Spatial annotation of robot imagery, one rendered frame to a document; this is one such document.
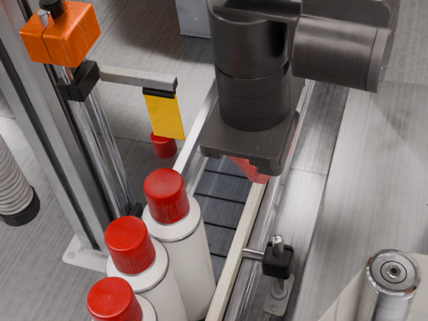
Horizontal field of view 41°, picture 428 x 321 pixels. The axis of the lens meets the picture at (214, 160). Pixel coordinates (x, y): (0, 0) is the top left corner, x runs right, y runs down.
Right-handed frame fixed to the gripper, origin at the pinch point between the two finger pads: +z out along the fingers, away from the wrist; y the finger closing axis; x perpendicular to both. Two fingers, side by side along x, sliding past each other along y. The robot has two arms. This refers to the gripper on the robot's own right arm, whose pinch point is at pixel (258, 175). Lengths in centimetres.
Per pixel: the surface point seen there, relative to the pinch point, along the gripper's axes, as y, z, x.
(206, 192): 6.2, 13.6, 8.8
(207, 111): 11.9, 5.4, 9.7
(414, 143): 20.0, 13.6, -14.5
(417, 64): 41.5, 18.7, -13.5
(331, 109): 28.8, 18.7, -2.6
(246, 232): -0.4, 10.0, 1.6
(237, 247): -2.4, 10.0, 2.0
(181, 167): 3.0, 5.4, 9.8
